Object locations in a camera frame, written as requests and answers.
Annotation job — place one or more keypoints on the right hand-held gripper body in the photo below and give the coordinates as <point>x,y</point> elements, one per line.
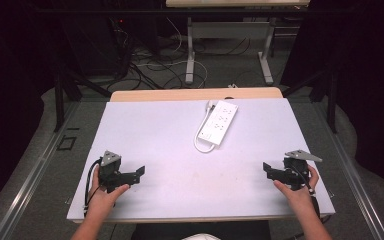
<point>297,166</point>

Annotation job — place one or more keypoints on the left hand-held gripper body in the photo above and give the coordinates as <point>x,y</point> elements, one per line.
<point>109,166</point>

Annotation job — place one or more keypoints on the person's right hand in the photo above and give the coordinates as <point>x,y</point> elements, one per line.
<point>298,198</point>

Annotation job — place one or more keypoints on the person's left hand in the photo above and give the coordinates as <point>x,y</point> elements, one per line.
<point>104,200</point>

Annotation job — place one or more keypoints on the white table mat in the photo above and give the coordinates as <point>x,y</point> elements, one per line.
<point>180,173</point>

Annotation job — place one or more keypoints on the person's dark clothing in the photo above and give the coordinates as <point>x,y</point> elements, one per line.
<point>180,231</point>

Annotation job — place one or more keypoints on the white power strip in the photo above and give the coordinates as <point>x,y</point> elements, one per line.
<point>218,122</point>

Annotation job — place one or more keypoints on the black metal stand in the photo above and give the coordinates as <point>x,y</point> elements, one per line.
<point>60,96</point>
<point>330,96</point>

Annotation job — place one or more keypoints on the black floor socket frame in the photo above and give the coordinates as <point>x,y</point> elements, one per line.
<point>66,143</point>

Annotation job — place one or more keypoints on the aluminium floor rail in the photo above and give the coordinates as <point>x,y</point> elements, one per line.
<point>353,180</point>
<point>23,186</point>

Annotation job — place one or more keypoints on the white metal desk frame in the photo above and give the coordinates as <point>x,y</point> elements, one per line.
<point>228,30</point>

